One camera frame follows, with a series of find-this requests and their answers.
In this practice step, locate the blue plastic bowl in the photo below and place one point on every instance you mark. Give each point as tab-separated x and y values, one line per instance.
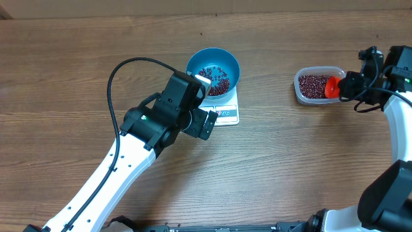
220	67

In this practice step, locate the red adzuki beans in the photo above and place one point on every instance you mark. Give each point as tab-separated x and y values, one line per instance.
313	86

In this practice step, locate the white digital kitchen scale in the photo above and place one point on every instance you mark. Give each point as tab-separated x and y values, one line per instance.
226	107

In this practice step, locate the clear plastic food container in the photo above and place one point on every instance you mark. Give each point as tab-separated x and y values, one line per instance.
316	70

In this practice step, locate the red scoop with blue handle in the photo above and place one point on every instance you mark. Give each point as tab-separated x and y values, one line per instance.
332	89

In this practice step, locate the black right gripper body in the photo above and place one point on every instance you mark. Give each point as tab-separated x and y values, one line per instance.
348	86

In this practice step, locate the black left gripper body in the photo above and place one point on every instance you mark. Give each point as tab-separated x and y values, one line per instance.
196	128

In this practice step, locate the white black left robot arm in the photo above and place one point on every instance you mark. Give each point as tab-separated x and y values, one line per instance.
146	130

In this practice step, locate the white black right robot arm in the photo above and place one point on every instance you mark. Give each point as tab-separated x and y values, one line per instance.
384	83

